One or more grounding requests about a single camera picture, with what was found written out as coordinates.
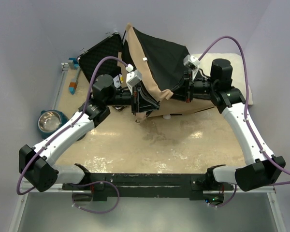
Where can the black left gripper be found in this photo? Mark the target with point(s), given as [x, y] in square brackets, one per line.
[143, 103]

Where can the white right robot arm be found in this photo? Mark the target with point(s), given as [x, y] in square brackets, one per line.
[262, 166]

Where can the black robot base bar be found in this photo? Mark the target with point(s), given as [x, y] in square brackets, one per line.
[191, 186]

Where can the beige fabric pet tent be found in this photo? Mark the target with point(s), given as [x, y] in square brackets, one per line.
[161, 65]

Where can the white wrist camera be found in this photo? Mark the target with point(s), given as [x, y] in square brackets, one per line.
[192, 63]
[133, 77]

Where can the white playing card deck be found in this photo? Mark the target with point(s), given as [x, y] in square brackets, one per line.
[117, 81]

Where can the white fluffy pillow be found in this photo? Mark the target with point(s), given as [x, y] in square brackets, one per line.
[238, 77]

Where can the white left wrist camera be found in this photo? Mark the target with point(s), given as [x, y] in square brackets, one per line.
[133, 77]

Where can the orange and teal toy block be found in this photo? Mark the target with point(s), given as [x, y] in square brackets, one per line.
[73, 64]

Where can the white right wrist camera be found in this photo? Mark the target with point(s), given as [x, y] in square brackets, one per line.
[192, 63]

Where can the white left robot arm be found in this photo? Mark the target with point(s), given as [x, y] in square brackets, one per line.
[38, 164]

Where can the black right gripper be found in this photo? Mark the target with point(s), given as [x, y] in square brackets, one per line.
[182, 91]

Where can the teal double pet bowl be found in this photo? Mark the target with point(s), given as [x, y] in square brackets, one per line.
[50, 121]

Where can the black poker chip case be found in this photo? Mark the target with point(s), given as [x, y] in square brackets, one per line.
[110, 46]

